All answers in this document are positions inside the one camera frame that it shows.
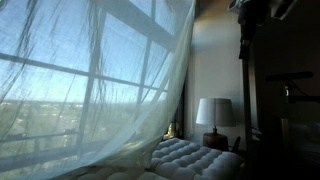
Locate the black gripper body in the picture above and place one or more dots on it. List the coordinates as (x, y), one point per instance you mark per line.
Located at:
(247, 23)

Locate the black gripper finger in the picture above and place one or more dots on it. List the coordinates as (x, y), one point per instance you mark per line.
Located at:
(244, 50)

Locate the white sheer curtain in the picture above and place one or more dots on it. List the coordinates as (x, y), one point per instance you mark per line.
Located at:
(110, 100)

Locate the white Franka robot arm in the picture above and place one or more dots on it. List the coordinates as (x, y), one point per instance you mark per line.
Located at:
(233, 5)

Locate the white shade table lamp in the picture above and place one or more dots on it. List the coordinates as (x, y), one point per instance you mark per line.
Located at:
(215, 111)

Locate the dark curved object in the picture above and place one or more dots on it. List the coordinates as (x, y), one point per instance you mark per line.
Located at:
(236, 145)

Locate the gold figurine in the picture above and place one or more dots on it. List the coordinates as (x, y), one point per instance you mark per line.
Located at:
(170, 130)

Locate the dark balcony railing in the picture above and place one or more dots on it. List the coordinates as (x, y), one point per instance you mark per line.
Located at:
(33, 137)

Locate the dark bar camera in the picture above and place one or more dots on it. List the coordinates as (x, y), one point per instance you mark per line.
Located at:
(289, 76)

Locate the dark vertical post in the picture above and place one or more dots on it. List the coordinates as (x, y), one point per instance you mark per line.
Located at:
(247, 106)

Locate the dark camera stand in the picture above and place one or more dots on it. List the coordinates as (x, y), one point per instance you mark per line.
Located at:
(300, 99)

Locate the dark window frame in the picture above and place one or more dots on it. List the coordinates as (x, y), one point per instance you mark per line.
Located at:
(88, 96)

